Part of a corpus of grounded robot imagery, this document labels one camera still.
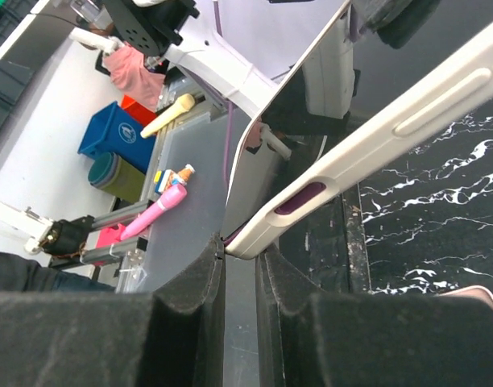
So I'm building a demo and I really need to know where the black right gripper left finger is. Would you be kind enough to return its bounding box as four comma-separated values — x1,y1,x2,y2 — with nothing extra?
0,236,225,386

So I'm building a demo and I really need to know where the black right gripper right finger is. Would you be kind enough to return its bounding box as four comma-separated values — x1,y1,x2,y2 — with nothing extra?
255,247,493,386

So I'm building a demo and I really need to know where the phone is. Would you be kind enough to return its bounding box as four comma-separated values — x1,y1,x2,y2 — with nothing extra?
222,1,493,260

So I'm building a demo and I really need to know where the pink phone case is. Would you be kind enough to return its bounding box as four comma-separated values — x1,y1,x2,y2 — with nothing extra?
440,285,493,310

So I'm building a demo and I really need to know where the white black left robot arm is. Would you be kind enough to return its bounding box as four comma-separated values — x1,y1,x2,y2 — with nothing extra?
0,1,276,386

